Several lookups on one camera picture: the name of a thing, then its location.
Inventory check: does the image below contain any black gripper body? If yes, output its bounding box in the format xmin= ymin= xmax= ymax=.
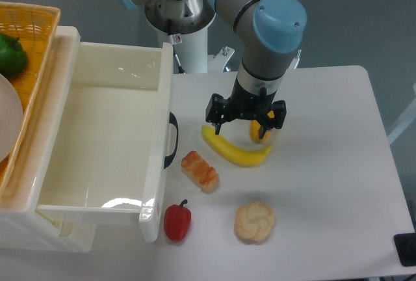
xmin=205 ymin=76 xmax=287 ymax=129

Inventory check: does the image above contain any rectangular toasted bread loaf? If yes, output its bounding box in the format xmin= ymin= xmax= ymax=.
xmin=181 ymin=150 xmax=219 ymax=192

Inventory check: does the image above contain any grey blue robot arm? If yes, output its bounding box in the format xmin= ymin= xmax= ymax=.
xmin=120 ymin=0 xmax=307 ymax=135

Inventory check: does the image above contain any round flower-shaped bread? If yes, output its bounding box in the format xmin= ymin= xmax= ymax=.
xmin=234 ymin=201 xmax=276 ymax=243

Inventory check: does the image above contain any yellow bell pepper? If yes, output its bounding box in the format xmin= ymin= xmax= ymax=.
xmin=249 ymin=120 xmax=275 ymax=144

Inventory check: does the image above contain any yellow banana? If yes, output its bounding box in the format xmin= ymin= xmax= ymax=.
xmin=201 ymin=125 xmax=272 ymax=167

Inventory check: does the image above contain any red bell pepper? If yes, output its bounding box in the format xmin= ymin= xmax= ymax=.
xmin=164 ymin=199 xmax=192 ymax=242

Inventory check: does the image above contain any white plastic drawer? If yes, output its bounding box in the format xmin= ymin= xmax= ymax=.
xmin=37 ymin=42 xmax=173 ymax=242

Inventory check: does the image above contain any black device at edge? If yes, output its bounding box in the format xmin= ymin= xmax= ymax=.
xmin=393 ymin=233 xmax=416 ymax=267

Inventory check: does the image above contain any white round plate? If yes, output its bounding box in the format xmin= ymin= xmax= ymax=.
xmin=0 ymin=75 xmax=23 ymax=161

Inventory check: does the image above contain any yellow wicker basket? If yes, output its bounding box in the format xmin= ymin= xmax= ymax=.
xmin=1 ymin=1 xmax=60 ymax=192

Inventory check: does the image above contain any green bell pepper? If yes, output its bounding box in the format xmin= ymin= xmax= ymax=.
xmin=1 ymin=33 xmax=28 ymax=78

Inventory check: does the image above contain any white plastic drawer cabinet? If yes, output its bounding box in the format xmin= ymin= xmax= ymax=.
xmin=1 ymin=26 xmax=96 ymax=252

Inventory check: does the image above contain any black drawer handle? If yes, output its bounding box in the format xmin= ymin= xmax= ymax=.
xmin=164 ymin=112 xmax=179 ymax=168

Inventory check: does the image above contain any white mounting bracket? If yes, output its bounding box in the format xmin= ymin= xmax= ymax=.
xmin=207 ymin=46 xmax=235 ymax=73

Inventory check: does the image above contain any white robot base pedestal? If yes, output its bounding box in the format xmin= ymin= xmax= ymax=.
xmin=174 ymin=28 xmax=208 ymax=74

